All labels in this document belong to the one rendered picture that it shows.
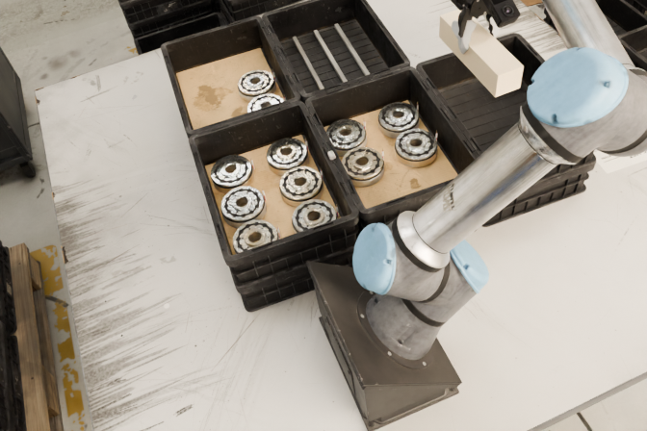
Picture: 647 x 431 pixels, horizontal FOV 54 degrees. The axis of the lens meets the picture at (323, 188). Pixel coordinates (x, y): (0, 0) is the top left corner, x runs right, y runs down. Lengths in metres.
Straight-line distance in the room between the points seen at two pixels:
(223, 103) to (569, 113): 1.11
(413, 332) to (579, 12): 0.64
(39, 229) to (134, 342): 1.39
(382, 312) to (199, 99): 0.88
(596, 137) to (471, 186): 0.19
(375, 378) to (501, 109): 0.83
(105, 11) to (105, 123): 1.94
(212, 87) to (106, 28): 2.01
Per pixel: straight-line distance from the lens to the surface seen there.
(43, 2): 4.24
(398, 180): 1.53
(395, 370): 1.22
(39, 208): 2.96
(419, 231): 1.05
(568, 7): 1.20
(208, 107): 1.80
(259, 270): 1.39
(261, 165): 1.60
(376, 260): 1.07
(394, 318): 1.23
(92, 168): 1.95
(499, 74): 1.37
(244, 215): 1.48
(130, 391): 1.51
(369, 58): 1.86
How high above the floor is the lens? 2.00
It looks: 50 degrees down
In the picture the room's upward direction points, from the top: 9 degrees counter-clockwise
